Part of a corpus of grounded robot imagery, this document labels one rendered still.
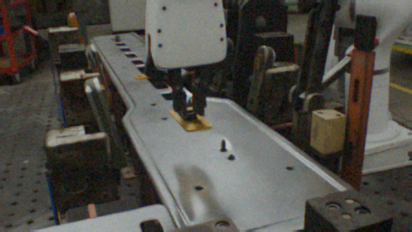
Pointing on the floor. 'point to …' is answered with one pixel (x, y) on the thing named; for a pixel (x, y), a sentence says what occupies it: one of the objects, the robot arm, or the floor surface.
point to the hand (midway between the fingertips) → (189, 100)
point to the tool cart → (10, 63)
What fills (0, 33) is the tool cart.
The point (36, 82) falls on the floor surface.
